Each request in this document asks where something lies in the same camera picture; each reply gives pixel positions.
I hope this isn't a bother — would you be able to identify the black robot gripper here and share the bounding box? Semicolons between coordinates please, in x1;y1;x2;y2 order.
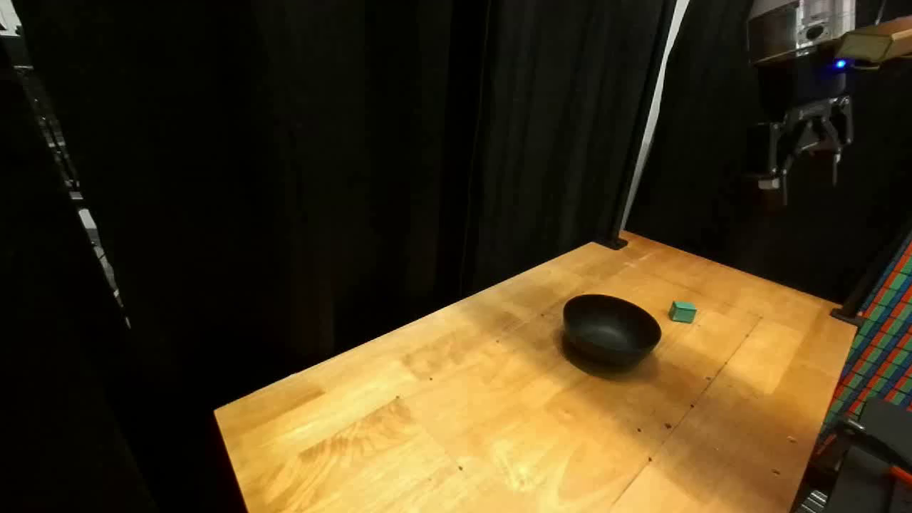
755;50;855;207

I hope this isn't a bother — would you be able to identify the green block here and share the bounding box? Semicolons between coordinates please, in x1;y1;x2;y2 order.
668;298;702;327

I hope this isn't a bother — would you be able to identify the black bowl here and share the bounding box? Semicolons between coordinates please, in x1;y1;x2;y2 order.
563;290;664;372

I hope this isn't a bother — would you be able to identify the white pole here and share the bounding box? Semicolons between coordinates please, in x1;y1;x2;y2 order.
614;0;692;243

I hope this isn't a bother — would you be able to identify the plaid cloth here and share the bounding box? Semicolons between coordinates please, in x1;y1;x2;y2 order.
822;230;912;429

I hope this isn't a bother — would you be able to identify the black equipment with orange part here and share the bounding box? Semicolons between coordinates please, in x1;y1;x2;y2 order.
791;395;912;513

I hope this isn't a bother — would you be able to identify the black curtain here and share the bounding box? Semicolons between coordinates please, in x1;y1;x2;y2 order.
13;0;912;513

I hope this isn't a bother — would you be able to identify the black tripod leg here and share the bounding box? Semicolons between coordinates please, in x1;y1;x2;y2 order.
0;26;138;332

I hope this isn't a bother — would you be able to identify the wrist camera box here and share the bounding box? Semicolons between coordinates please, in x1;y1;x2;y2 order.
835;10;912;74

